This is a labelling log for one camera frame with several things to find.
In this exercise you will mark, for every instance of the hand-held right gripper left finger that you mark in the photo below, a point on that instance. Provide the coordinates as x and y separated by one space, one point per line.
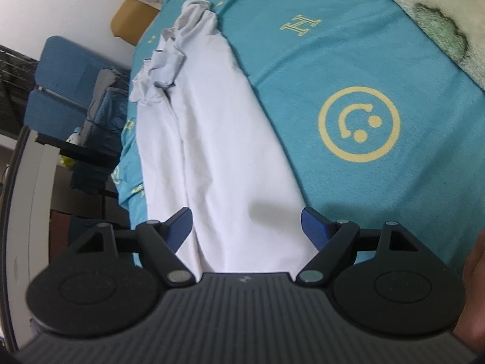
182 223

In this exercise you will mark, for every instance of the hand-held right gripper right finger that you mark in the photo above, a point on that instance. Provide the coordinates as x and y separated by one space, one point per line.
313 227

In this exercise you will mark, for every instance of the white garment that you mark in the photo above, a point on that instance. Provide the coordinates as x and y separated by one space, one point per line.
219 140

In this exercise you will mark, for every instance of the white plush toy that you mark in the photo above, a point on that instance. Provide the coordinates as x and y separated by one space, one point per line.
74 135

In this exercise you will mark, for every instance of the white table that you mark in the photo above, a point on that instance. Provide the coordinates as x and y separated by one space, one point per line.
34 197

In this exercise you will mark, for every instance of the grey cloth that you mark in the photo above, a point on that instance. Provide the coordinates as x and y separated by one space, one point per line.
106 91

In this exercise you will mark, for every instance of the short blue covered chair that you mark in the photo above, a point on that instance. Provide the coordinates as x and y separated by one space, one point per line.
49 113

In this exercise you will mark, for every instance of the person's leg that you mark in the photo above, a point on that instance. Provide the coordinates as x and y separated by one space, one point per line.
475 292

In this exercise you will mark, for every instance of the teal smiley print bed sheet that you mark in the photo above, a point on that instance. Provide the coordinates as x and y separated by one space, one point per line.
322 45

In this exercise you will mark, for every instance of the tall blue covered chair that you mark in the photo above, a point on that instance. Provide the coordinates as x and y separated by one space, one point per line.
68 64

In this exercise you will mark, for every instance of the mustard yellow headboard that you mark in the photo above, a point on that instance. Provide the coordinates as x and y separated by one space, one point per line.
129 22

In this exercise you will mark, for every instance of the dark window with metal grille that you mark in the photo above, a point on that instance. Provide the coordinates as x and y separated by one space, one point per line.
15 91

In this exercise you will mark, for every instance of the green cartoon print blanket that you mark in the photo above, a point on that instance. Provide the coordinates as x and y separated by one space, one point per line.
435 19

